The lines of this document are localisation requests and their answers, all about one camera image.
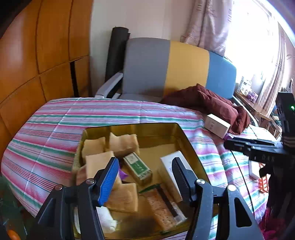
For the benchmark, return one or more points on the pale blue yellow sock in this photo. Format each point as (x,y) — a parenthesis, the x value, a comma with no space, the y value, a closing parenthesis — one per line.
(107,222)

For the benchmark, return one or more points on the gold tin tray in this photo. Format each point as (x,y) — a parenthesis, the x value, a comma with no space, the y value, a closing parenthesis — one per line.
(146,204)

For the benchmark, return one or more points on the pink patterned curtain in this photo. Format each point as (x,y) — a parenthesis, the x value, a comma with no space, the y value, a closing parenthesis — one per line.
(209,25)

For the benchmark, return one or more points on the orange plastic rack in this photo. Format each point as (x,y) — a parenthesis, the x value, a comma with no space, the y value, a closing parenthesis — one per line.
(263,179)

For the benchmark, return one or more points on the cracker packet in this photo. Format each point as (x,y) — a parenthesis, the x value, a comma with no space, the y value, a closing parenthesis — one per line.
(164,209)

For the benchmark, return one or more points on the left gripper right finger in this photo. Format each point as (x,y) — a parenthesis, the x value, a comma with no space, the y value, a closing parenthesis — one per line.
(235,219)

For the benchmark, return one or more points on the yellow sponge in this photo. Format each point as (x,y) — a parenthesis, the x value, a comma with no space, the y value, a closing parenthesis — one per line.
(123,199)
(96,162)

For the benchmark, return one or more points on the black rolled mat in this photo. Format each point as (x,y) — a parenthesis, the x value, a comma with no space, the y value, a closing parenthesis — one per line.
(116,51)

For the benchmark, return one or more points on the yellow sponge block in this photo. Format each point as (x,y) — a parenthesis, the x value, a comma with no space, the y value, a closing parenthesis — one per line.
(93,147)
(124,145)

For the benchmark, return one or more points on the grey yellow blue armchair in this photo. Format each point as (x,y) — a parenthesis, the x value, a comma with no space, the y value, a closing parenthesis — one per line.
(154,68)

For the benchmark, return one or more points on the cream tea box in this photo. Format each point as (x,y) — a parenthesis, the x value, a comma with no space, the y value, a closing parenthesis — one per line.
(216,125)

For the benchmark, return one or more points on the dark red cloth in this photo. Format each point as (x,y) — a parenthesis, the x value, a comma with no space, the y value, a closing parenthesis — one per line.
(203,100)

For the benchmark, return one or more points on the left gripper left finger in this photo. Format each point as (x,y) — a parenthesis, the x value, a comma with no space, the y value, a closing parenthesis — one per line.
(55,219)

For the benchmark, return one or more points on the wooden wardrobe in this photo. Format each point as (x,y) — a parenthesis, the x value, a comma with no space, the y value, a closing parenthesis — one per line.
(44,56)

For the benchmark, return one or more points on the pink striped towel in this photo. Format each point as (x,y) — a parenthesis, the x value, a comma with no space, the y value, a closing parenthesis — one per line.
(81,175)

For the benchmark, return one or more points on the green tea box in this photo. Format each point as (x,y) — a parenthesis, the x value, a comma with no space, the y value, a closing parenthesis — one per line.
(140,172)

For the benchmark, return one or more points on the striped tablecloth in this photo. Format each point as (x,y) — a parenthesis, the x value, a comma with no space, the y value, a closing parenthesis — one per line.
(41,153)

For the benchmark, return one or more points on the wooden side desk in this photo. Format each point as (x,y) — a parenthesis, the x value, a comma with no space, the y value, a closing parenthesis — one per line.
(260,116)

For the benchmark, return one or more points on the small white box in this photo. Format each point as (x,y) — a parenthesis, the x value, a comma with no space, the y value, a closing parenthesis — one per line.
(166,173)

